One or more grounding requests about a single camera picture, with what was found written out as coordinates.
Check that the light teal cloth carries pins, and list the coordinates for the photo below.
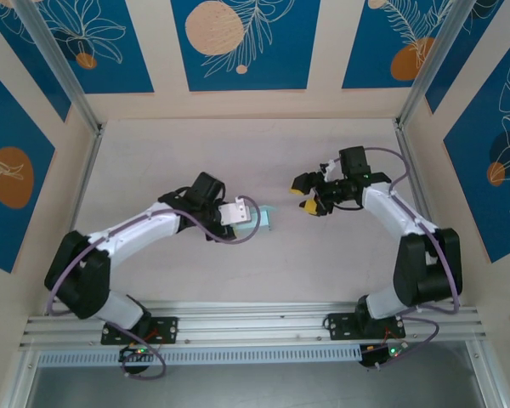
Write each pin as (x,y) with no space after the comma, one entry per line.
(265,217)

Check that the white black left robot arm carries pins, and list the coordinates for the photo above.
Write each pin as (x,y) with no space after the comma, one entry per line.
(132,229)

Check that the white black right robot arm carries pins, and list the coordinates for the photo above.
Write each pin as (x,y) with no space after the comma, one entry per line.
(391,208)

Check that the blue poster with peach circle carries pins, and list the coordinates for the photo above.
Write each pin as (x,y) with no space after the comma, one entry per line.
(280,64)

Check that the small black controller board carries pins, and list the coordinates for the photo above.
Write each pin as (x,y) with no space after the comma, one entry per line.
(138,353)
(378,355)

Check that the grey metal panel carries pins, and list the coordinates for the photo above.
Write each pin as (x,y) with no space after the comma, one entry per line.
(255,389)

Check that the aluminium floor rail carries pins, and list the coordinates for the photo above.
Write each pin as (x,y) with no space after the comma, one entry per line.
(89,161)
(423,204)

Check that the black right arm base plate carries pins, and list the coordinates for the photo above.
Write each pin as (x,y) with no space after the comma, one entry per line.
(340,325)

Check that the blue floral wall poster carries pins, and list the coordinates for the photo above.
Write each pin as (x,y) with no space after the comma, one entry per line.
(25,64)
(119,64)
(0,238)
(365,51)
(472,204)
(480,47)

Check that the aluminium rail frame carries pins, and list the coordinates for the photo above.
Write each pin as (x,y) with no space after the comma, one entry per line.
(255,325)

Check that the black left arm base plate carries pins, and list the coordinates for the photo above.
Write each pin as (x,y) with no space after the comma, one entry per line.
(168,329)

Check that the aluminium corner post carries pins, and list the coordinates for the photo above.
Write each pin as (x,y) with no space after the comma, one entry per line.
(433,59)
(59,68)

